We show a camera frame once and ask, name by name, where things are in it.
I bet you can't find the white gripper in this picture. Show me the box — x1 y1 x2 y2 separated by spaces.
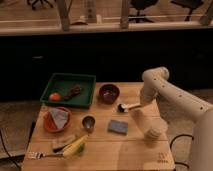
140 84 158 106

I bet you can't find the black cable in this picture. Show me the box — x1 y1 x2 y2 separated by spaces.
169 133 194 171
0 129 22 171

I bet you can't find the blue sponge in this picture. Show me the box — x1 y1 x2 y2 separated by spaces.
108 120 128 134

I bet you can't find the silver fork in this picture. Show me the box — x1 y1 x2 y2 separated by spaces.
27 151 64 160

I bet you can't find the white paper cup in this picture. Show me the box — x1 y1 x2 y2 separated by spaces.
145 118 168 140

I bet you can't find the small metal cup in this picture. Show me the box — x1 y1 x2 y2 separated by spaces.
82 116 95 132

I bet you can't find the black cable right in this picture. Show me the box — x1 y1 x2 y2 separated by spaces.
169 133 194 171

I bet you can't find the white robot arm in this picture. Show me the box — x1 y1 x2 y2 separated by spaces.
140 67 213 171

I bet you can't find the orange fruit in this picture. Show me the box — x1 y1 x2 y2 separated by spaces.
49 93 61 102

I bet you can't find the wooden post left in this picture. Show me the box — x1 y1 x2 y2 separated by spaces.
56 0 70 31

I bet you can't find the wooden post right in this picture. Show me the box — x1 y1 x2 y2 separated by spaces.
120 0 130 29

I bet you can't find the black cable left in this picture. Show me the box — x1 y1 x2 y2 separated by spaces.
0 129 22 171

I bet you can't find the yellow banana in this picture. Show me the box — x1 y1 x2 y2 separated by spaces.
63 135 87 157

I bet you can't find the brown toy in tray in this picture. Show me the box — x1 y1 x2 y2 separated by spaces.
64 86 82 101

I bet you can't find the office chair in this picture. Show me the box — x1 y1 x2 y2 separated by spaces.
129 0 158 23

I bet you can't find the grey white cloth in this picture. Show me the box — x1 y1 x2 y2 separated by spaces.
49 108 69 129

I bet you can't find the green plastic tray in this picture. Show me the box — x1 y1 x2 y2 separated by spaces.
40 73 96 109

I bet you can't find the wooden post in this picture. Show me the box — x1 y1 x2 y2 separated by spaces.
120 0 130 29
56 0 70 31

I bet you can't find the brown bread piece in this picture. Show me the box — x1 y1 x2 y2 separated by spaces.
52 134 76 151

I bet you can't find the dark red bowl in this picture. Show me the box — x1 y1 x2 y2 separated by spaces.
98 84 120 104

